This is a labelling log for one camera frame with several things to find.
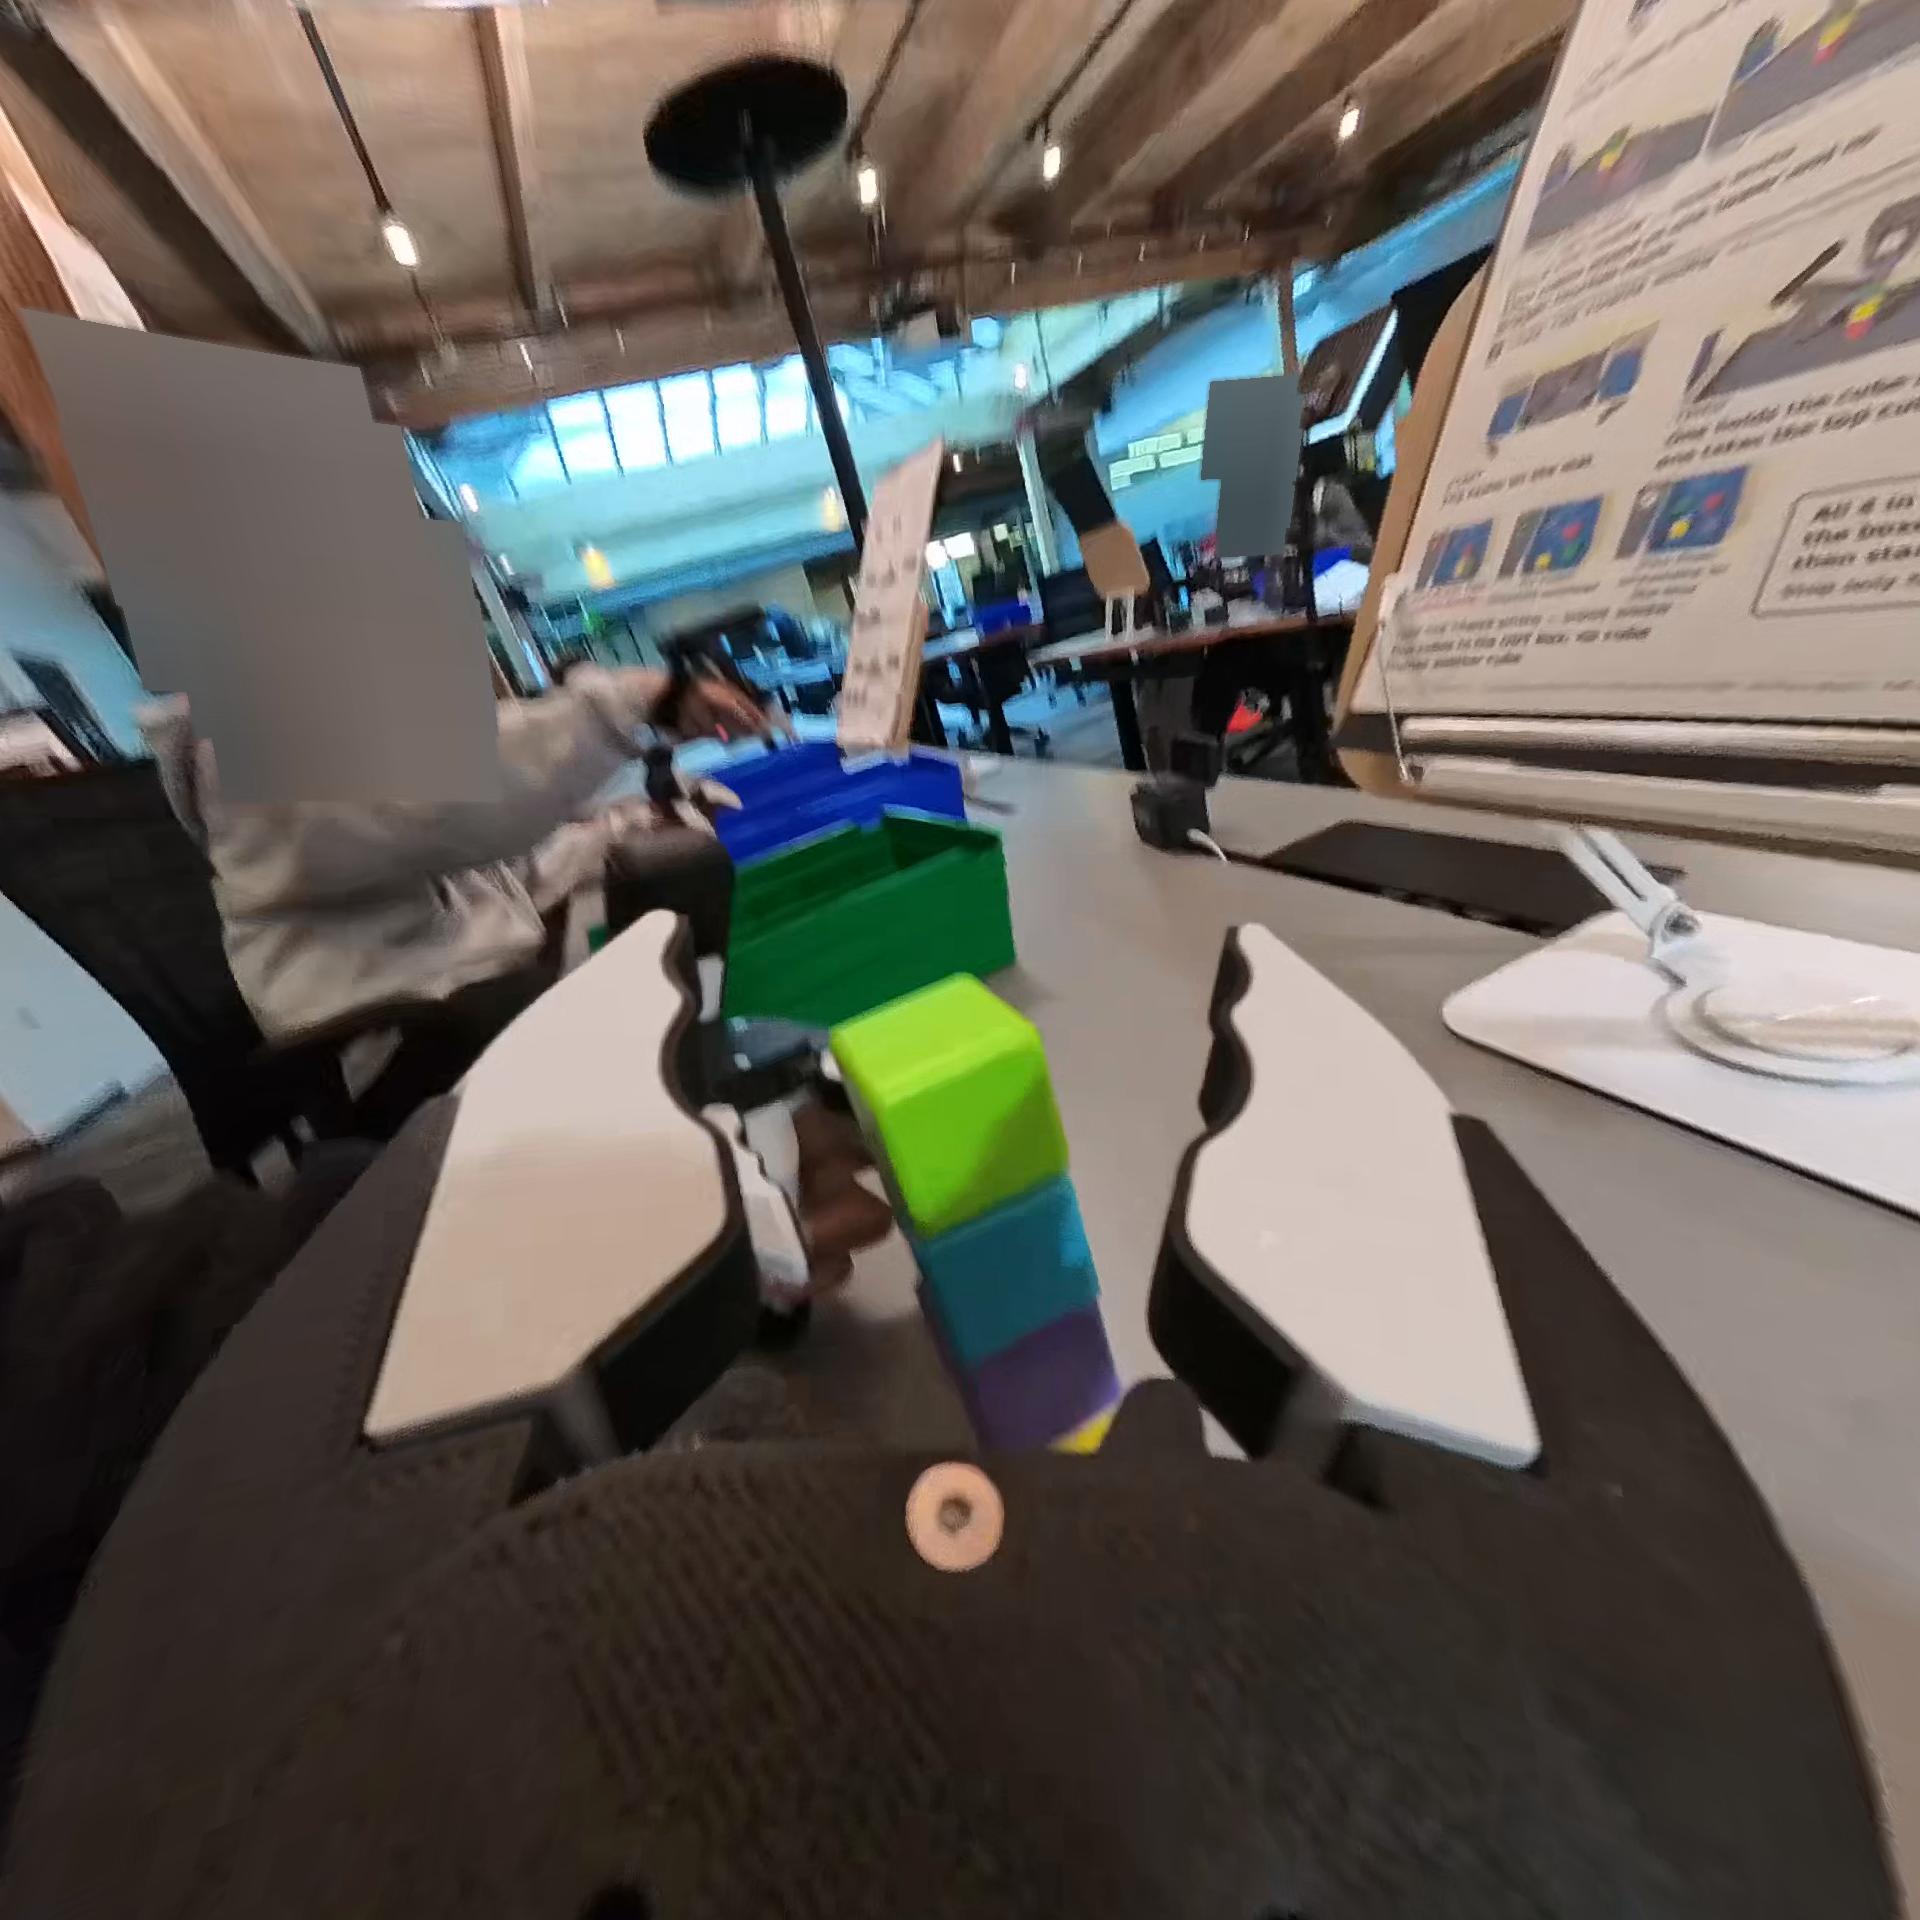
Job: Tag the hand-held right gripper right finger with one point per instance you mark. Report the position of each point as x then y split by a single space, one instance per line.
1336 1214

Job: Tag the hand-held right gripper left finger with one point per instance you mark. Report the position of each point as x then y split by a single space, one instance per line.
570 1200

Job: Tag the green plastic bin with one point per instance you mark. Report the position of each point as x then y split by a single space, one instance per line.
869 931

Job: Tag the teal magnetic cube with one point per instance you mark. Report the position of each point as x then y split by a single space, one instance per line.
1005 1267

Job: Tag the purple magnetic cube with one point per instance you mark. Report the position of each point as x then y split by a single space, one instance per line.
1044 1381

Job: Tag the yellow magnetic cube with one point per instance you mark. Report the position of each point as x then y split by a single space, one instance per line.
1085 1437

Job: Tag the lime green magnetic cube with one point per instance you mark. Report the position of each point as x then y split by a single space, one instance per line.
960 1095

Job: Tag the person's left hand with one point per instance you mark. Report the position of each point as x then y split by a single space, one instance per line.
839 1200

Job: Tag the blue plastic bin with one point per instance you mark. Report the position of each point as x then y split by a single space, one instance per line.
811 796

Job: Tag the white tablet stand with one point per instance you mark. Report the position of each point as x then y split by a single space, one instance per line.
1576 1005

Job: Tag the printed instruction board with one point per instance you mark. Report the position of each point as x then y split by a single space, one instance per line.
1694 375
888 600

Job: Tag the small black charger box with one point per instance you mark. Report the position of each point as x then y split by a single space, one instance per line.
1171 811

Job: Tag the black office chair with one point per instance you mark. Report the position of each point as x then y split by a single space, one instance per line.
107 902

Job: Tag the cardboard board on stand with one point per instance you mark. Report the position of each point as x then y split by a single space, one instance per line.
1119 564

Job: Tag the wooden background desk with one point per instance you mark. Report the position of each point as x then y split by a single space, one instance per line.
1202 630

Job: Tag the black ceiling pole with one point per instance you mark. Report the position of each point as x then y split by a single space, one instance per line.
750 129

